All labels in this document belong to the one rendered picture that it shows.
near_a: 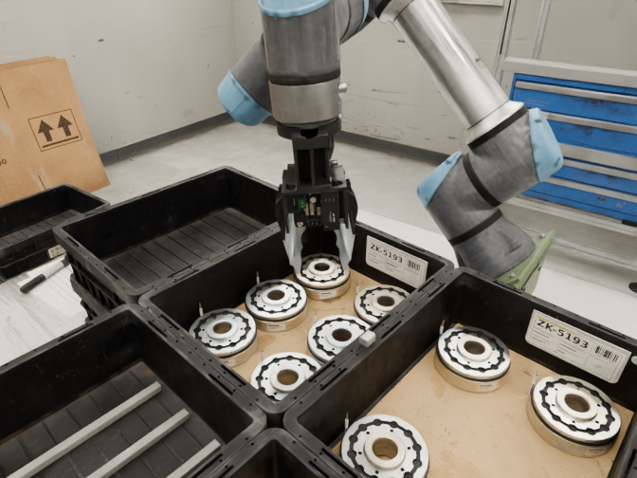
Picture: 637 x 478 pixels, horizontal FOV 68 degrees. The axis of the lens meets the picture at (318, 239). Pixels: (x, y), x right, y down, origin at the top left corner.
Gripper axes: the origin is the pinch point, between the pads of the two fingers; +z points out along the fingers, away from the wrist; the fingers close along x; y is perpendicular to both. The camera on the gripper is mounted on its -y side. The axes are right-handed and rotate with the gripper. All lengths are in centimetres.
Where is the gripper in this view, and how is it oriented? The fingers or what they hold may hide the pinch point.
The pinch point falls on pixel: (320, 259)
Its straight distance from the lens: 63.5
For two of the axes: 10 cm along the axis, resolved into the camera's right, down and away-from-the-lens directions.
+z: 0.7, 8.5, 5.2
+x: 10.0, -0.8, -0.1
